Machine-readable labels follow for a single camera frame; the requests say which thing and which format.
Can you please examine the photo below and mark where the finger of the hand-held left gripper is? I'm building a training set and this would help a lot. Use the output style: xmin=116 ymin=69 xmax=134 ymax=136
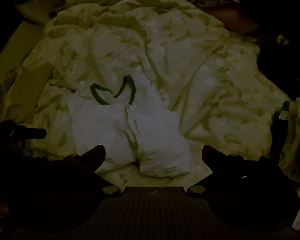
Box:
xmin=7 ymin=127 xmax=47 ymax=140

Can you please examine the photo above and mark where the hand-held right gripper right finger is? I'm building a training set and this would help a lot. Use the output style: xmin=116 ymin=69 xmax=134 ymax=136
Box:
xmin=186 ymin=145 xmax=273 ymax=196

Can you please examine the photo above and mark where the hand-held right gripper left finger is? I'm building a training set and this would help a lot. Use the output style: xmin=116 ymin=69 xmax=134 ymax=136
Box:
xmin=50 ymin=144 xmax=122 ymax=196

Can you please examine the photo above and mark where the white small shirt green collar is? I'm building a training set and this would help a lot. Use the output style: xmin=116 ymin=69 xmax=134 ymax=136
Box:
xmin=67 ymin=67 xmax=192 ymax=178

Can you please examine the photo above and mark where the yellow bed sheet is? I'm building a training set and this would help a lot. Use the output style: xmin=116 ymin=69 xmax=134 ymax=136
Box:
xmin=0 ymin=21 xmax=54 ymax=124

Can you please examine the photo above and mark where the light cloth with green trim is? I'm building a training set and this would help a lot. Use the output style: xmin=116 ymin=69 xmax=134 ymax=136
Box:
xmin=270 ymin=97 xmax=300 ymax=183

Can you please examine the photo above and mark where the leaf print blanket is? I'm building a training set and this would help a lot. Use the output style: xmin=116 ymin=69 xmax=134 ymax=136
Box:
xmin=0 ymin=0 xmax=294 ymax=189

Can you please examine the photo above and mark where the dark cloth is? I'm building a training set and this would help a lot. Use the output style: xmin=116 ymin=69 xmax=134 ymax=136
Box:
xmin=256 ymin=17 xmax=300 ymax=103

